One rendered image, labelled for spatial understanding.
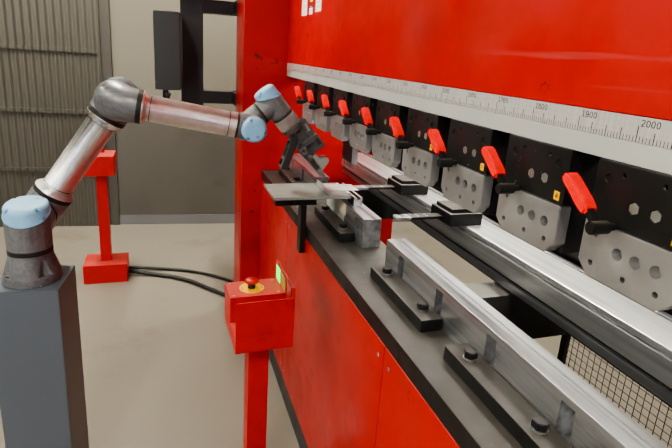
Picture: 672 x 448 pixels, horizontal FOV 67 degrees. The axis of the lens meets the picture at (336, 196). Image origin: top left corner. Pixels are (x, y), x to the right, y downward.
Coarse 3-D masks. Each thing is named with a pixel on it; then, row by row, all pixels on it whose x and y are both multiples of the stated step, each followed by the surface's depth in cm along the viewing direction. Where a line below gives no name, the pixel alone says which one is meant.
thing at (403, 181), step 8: (392, 176) 191; (400, 176) 190; (392, 184) 189; (400, 184) 183; (408, 184) 183; (416, 184) 184; (400, 192) 182; (408, 192) 183; (416, 192) 184; (424, 192) 185
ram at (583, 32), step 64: (384, 0) 137; (448, 0) 107; (512, 0) 87; (576, 0) 74; (640, 0) 64; (320, 64) 194; (384, 64) 138; (448, 64) 107; (512, 64) 88; (576, 64) 74; (640, 64) 64; (512, 128) 88
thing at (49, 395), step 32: (0, 288) 141; (64, 288) 148; (0, 320) 141; (32, 320) 143; (64, 320) 148; (0, 352) 143; (32, 352) 145; (64, 352) 148; (0, 384) 146; (32, 384) 148; (64, 384) 150; (32, 416) 151; (64, 416) 153
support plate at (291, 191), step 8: (264, 184) 180; (272, 184) 180; (280, 184) 181; (288, 184) 182; (296, 184) 182; (304, 184) 183; (312, 184) 184; (272, 192) 170; (280, 192) 171; (288, 192) 171; (296, 192) 172; (304, 192) 172; (312, 192) 173; (320, 192) 174; (328, 192) 174; (336, 192) 175; (344, 192) 176; (280, 200) 165
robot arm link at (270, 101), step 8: (264, 88) 163; (272, 88) 162; (256, 96) 162; (264, 96) 161; (272, 96) 162; (280, 96) 164; (256, 104) 163; (264, 104) 162; (272, 104) 162; (280, 104) 163; (288, 104) 167; (264, 112) 162; (272, 112) 163; (280, 112) 164; (288, 112) 165; (272, 120) 167; (280, 120) 165
